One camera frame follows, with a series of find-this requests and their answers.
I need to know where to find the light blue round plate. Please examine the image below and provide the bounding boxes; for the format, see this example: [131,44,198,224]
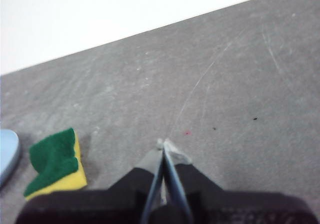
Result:
[0,129,21,188]

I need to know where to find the yellow sponge with green pad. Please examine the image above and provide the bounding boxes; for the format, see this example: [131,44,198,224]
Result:
[23,127,88,201]

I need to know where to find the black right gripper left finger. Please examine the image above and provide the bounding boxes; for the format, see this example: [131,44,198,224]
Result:
[14,138,165,224]

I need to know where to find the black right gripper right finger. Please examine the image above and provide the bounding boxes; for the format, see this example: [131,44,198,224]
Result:
[163,138,314,224]

